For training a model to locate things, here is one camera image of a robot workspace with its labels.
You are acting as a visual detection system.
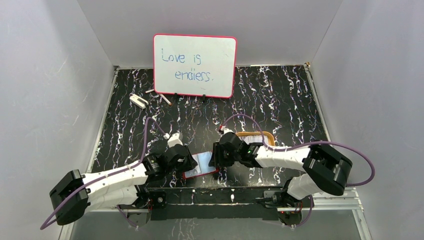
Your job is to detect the purple cable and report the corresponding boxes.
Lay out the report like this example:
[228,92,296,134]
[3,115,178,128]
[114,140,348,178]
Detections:
[39,116,168,231]
[220,113,377,228]

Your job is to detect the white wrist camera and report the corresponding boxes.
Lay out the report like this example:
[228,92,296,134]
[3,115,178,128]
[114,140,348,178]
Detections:
[218,125,230,135]
[163,132,184,148]

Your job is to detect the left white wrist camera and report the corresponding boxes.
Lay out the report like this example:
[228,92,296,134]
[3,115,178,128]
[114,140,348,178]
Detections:
[163,132,184,148]

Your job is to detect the cards in tray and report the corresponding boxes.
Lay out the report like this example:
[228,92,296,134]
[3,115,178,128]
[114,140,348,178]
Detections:
[240,135,271,145]

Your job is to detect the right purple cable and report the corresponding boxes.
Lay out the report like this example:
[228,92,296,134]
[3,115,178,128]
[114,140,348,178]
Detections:
[220,113,377,228]

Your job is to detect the tan oval card tray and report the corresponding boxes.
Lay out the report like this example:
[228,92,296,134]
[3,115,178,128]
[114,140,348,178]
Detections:
[236,131,275,146]

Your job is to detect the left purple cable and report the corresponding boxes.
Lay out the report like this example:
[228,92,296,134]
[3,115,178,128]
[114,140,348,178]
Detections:
[39,116,168,231]

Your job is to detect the red leather card holder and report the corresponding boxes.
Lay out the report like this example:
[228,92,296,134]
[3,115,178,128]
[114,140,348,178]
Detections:
[182,150,221,180]

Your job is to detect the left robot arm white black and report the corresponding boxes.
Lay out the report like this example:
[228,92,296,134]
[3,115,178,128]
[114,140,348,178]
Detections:
[41,144,198,229]

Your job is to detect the white marker pen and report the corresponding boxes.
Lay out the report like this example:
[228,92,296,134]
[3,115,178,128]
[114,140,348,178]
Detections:
[159,93,172,106]

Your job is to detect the white board eraser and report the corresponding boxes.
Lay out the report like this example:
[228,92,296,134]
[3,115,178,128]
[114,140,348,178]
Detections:
[129,93,149,110]

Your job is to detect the white board with red frame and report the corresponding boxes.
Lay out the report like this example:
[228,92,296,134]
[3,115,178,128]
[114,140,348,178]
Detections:
[153,33,238,99]

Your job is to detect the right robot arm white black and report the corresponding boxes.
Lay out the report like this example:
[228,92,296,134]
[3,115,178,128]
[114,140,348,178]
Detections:
[209,132,353,207]

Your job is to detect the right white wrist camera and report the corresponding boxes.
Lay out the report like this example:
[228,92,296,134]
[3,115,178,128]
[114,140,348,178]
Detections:
[218,125,230,135]

